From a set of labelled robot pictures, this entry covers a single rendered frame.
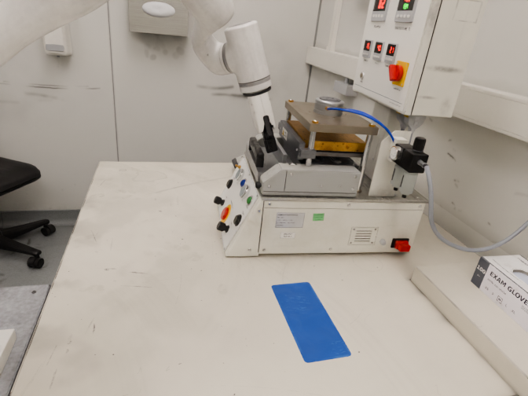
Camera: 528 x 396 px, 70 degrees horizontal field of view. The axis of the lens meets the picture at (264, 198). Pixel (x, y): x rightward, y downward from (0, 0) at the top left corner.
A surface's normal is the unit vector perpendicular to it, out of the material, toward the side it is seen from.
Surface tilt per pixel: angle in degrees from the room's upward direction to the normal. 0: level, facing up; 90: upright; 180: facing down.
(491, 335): 0
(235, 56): 103
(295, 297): 0
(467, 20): 90
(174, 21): 90
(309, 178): 90
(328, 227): 90
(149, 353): 0
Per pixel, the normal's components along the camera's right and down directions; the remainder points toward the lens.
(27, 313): 0.11, -0.90
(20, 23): 0.81, 0.49
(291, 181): 0.17, 0.44
